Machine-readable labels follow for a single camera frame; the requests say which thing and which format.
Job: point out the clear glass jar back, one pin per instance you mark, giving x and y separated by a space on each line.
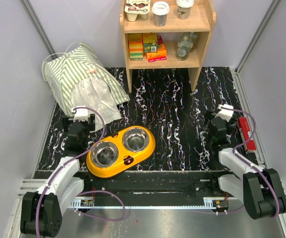
194 37

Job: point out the wooden shelf unit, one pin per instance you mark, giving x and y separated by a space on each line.
202 20

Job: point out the paper coffee cup left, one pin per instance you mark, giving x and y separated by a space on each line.
160 9

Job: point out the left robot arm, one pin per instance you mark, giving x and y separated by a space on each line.
43 209

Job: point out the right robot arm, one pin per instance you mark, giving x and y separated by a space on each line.
260 190

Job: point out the steel pet bowl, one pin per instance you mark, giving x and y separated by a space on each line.
135 139
104 154

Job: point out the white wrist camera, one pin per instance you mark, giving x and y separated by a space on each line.
80 112
225 112

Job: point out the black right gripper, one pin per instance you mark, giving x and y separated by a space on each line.
230 125

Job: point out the green striped pet tent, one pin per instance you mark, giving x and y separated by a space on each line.
78 78

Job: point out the clear glass jar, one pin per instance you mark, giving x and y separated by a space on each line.
183 46
194 37

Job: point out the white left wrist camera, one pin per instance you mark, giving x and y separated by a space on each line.
80 112

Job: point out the aluminium frame post left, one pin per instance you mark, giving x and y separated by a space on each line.
37 25

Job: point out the white cable duct rail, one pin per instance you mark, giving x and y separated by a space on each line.
145 201

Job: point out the paper coffee cup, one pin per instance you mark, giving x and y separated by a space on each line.
160 9
184 8

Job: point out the orange snack box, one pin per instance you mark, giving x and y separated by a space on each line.
161 54

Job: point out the yellow green sponge stack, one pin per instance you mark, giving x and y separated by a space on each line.
135 46

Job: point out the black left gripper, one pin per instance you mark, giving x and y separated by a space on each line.
91 124

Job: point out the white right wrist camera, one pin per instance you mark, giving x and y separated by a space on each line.
225 112

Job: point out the red snack box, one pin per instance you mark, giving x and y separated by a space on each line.
245 132

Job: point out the red pink packet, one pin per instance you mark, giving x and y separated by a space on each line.
160 42

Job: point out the yellow double bowl holder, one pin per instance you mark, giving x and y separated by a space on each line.
126 159

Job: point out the chobani yogurt pack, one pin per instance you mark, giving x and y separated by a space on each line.
137 8

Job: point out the clear glass jar front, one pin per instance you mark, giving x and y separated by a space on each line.
183 46

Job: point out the paper coffee cup right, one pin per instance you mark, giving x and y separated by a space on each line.
184 8

